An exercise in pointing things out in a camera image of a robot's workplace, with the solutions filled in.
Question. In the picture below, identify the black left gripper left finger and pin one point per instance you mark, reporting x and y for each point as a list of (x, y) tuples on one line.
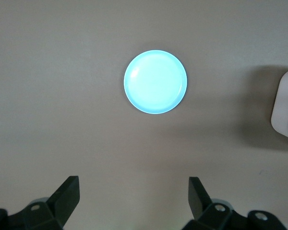
[(67, 198)]

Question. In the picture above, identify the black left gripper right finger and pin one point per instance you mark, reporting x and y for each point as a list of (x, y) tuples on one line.
[(196, 198)]

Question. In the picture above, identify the white lidded box grey latches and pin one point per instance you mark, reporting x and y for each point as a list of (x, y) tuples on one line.
[(285, 103)]

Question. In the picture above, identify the light blue round plate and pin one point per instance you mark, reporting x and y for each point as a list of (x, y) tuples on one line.
[(156, 81)]

